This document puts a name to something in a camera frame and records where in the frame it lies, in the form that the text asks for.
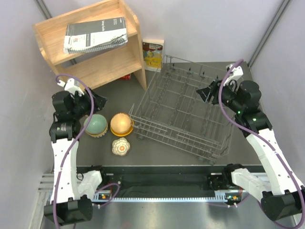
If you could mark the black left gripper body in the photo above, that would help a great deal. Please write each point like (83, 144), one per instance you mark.
(82, 104)

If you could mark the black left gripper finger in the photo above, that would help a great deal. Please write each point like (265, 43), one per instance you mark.
(98, 107)
(99, 100)

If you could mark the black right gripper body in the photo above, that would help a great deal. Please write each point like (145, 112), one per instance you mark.
(228, 98)

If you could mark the pale green ceramic bowl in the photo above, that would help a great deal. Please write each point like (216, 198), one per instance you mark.
(97, 125)

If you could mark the beige bird-pattern bowl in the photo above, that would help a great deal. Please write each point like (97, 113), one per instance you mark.
(120, 117)

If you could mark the grey wire dish rack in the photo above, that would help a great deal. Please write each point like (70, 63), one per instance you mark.
(173, 113)

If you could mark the floral patterned ceramic bowl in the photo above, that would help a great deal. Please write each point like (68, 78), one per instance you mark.
(120, 146)

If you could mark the yellow plastic bowl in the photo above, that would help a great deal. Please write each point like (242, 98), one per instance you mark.
(121, 134)

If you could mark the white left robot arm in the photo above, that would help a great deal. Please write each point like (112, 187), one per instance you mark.
(64, 162)

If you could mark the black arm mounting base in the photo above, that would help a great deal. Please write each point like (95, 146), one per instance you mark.
(196, 181)

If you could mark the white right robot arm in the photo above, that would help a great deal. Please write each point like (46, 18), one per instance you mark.
(284, 194)

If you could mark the wooden two-tier shelf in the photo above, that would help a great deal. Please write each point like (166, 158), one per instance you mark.
(103, 68)

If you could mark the small red object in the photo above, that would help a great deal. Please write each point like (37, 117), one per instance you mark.
(126, 77)

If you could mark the grey spiral-bound manual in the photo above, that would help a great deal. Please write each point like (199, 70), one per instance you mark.
(93, 36)

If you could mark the colourful paperback book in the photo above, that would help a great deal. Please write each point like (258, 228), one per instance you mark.
(153, 54)

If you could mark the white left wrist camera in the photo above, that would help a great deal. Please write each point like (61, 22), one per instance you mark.
(72, 86)

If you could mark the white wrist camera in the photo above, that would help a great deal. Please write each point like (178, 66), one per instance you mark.
(72, 86)
(235, 74)

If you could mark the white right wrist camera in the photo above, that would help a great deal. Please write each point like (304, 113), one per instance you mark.
(235, 74)

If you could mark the aluminium rail with cable duct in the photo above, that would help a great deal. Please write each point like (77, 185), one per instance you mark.
(105, 194)

